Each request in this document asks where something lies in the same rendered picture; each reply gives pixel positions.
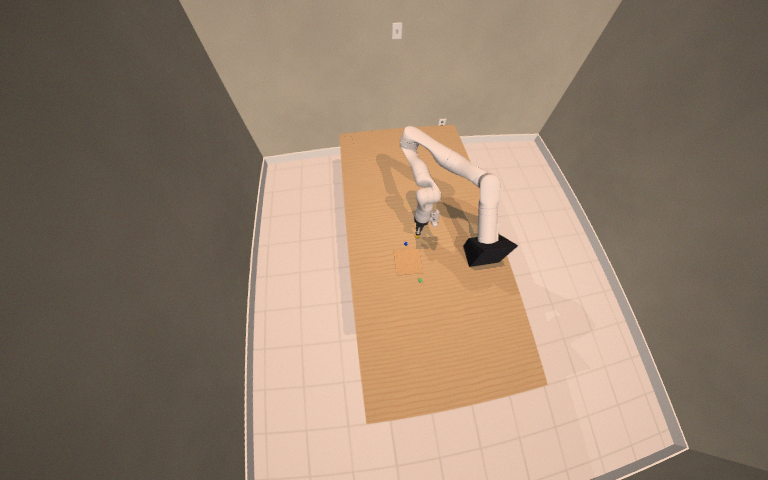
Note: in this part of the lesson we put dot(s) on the tan square mat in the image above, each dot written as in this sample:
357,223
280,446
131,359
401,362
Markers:
408,261

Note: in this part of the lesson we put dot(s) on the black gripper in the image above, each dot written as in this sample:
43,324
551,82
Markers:
419,226

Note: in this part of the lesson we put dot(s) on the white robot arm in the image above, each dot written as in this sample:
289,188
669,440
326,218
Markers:
488,227

